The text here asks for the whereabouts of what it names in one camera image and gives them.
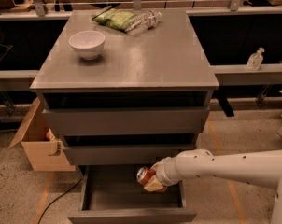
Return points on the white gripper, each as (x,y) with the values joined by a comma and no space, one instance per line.
(163,172)

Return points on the red coke can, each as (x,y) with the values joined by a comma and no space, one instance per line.
(143,176)

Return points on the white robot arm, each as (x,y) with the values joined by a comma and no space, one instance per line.
(262,169)

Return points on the grey middle drawer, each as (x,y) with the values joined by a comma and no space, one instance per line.
(122,154)

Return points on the grey open bottom drawer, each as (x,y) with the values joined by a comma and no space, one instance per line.
(110,194)

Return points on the grey top drawer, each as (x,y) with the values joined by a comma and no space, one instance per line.
(84,122)

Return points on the grey drawer cabinet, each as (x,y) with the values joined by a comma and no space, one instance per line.
(164,67)

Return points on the cardboard box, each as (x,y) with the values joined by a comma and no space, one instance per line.
(44,152)

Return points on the white bowl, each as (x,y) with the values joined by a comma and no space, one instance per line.
(87,44)

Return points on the clear hand sanitizer bottle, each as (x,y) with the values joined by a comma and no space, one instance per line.
(255,60)

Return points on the clear plastic water bottle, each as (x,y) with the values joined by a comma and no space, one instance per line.
(142,22)

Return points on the green chip bag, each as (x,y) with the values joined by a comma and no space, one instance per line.
(113,18)

